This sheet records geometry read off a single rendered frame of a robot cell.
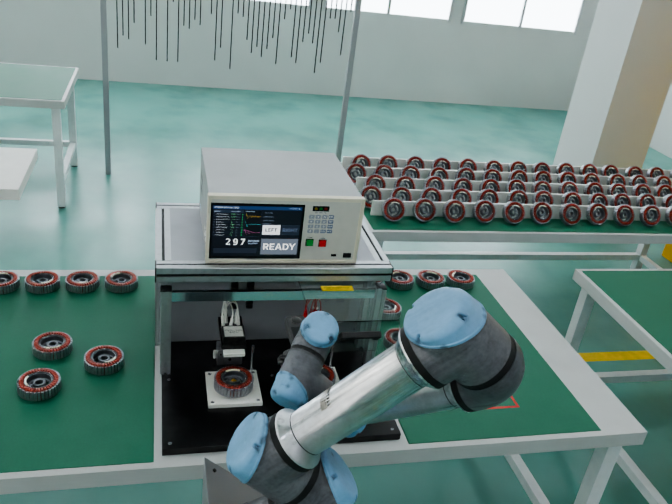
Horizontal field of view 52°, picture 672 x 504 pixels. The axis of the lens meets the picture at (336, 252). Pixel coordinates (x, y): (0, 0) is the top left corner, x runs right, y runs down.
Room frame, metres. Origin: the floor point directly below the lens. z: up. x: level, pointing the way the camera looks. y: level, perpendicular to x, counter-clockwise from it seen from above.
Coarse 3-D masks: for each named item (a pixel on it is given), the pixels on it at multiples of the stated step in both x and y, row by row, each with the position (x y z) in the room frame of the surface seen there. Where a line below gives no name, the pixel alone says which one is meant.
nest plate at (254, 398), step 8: (208, 376) 1.59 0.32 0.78; (256, 376) 1.62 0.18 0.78; (208, 384) 1.55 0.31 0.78; (256, 384) 1.58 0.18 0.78; (208, 392) 1.52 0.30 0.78; (216, 392) 1.52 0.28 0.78; (256, 392) 1.55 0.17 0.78; (208, 400) 1.48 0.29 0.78; (216, 400) 1.49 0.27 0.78; (224, 400) 1.49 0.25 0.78; (232, 400) 1.50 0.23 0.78; (240, 400) 1.50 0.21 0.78; (248, 400) 1.51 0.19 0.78; (256, 400) 1.51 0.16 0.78
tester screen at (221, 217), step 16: (224, 208) 1.67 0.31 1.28; (240, 208) 1.68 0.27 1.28; (256, 208) 1.69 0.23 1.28; (272, 208) 1.71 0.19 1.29; (288, 208) 1.72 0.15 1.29; (224, 224) 1.67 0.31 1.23; (240, 224) 1.68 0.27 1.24; (256, 224) 1.69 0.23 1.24; (272, 224) 1.71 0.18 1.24; (288, 224) 1.72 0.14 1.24; (224, 240) 1.67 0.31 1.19; (256, 240) 1.70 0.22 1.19
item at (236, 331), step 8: (240, 320) 1.73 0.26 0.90; (224, 328) 1.64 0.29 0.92; (232, 328) 1.64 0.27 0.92; (240, 328) 1.65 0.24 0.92; (224, 336) 1.60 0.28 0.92; (232, 336) 1.60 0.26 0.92; (240, 336) 1.61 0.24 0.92; (224, 344) 1.59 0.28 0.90; (232, 344) 1.60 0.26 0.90; (240, 344) 1.60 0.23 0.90; (224, 352) 1.58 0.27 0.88; (232, 352) 1.58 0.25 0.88; (240, 352) 1.59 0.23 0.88
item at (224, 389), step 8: (224, 368) 1.59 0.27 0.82; (232, 368) 1.59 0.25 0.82; (240, 368) 1.60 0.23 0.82; (216, 376) 1.55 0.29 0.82; (224, 376) 1.57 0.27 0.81; (232, 376) 1.57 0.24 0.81; (240, 376) 1.58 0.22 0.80; (248, 376) 1.57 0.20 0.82; (216, 384) 1.52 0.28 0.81; (224, 384) 1.51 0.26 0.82; (232, 384) 1.54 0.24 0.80; (240, 384) 1.52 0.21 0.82; (248, 384) 1.53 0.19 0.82; (224, 392) 1.50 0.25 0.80; (232, 392) 1.50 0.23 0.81; (240, 392) 1.51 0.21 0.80; (248, 392) 1.53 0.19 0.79
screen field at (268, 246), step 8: (264, 240) 1.70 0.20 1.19; (272, 240) 1.71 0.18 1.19; (280, 240) 1.71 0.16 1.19; (288, 240) 1.72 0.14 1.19; (296, 240) 1.73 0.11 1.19; (264, 248) 1.70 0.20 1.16; (272, 248) 1.71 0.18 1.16; (280, 248) 1.71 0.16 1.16; (288, 248) 1.72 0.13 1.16; (296, 248) 1.73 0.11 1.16
